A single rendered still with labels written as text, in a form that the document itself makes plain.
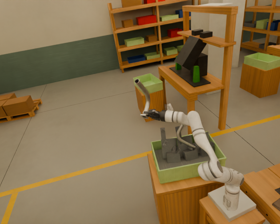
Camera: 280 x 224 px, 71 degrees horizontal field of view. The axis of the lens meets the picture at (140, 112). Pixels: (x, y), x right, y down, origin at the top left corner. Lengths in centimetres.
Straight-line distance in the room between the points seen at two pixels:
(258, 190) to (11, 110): 534
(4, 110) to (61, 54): 278
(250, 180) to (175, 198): 65
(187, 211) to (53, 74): 666
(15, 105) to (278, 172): 535
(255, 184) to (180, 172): 59
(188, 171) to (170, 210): 44
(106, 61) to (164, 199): 628
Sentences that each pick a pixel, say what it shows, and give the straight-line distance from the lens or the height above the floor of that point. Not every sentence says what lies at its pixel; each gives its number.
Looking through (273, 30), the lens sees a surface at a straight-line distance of 740.
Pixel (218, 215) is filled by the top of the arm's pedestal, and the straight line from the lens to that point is 172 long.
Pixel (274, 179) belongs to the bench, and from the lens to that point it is 200.
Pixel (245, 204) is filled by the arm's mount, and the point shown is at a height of 89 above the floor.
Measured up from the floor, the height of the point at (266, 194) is 90.
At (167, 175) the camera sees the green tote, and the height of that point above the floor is 89.
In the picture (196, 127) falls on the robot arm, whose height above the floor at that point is 161.
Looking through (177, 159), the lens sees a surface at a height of 87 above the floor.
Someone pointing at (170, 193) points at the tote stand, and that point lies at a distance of 192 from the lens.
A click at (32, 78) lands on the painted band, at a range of 800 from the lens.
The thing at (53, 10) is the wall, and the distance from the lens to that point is 744.
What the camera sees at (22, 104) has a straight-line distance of 569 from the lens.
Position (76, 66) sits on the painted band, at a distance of 765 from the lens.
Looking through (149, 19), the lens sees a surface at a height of 156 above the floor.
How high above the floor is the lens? 230
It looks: 30 degrees down
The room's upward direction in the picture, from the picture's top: 9 degrees counter-clockwise
